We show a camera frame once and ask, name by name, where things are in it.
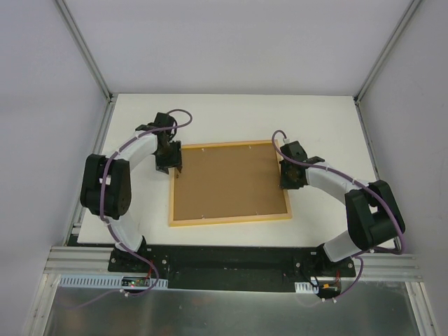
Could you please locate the brown cardboard backing board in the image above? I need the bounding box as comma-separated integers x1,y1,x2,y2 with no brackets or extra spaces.
172,143,288,221

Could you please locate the yellow photo frame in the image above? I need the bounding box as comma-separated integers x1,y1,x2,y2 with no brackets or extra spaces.
168,139,293,228

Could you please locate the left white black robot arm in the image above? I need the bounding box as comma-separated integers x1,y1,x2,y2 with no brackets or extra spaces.
80,108,193,272

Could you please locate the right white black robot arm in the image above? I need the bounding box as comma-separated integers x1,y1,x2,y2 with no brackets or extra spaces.
274,141,405,277

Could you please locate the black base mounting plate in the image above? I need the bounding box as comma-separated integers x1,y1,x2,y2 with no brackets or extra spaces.
107,244,361,291

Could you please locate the shiny metal sheet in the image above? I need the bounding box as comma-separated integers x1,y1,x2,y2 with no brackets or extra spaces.
45,282,419,335

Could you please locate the left aluminium corner post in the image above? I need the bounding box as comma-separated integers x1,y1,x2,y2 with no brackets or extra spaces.
53,0,113,102

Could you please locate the aluminium corner post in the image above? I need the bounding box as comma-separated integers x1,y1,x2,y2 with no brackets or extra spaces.
353,0,423,104
53,0,113,102

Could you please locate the right white slotted cable duct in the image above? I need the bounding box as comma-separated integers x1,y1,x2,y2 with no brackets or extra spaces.
294,282,319,295

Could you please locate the white slotted cable duct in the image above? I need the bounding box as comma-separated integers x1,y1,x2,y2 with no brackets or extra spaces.
59,274,168,290
294,282,319,295

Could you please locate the aluminium front rail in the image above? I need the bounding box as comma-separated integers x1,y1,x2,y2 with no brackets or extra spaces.
43,246,424,282

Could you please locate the left white slotted cable duct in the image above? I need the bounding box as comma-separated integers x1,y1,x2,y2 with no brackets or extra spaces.
59,274,168,290

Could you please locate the right aluminium corner post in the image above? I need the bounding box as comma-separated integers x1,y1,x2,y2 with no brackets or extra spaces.
353,0,423,104

